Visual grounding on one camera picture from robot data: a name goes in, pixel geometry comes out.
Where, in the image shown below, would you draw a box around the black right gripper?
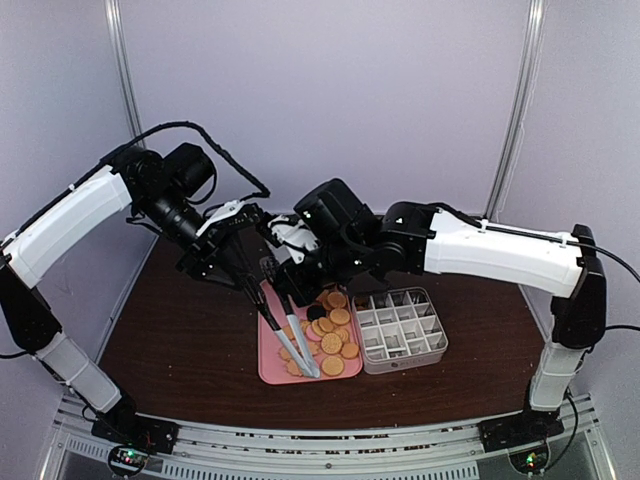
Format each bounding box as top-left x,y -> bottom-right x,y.
272,235 -> 368,307

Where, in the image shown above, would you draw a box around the left metal frame post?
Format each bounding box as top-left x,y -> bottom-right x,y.
104,0 -> 142,137

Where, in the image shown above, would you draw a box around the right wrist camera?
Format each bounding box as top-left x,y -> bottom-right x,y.
256,215 -> 320,265

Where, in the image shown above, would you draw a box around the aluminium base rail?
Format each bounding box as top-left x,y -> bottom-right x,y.
35,395 -> 620,479

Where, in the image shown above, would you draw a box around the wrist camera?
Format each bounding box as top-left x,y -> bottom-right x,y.
197,200 -> 264,235
256,215 -> 320,265

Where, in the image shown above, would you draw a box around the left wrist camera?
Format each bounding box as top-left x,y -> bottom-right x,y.
197,200 -> 264,235

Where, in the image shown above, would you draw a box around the metal frame post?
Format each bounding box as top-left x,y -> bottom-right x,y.
104,0 -> 142,137
484,0 -> 547,220

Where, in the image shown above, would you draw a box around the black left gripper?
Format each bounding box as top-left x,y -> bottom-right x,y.
137,186 -> 254,291

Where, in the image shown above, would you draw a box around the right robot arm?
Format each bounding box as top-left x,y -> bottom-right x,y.
267,179 -> 607,442

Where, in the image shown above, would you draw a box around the right metal frame post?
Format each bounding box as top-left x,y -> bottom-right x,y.
484,0 -> 547,220

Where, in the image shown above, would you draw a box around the black braided cable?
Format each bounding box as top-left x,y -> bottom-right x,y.
99,120 -> 271,201

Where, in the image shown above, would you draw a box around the round dotted biscuit bottom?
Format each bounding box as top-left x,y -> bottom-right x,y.
321,356 -> 345,377

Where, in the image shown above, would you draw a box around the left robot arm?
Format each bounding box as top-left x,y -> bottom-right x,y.
1,143 -> 267,444

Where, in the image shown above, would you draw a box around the pink plastic tray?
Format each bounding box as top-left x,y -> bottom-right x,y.
258,287 -> 363,386

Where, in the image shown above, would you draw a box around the black sandwich cookie centre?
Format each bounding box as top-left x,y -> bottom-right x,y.
306,304 -> 327,322

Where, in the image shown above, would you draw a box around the silver divided cookie tin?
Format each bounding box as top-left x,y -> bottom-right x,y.
351,287 -> 449,375

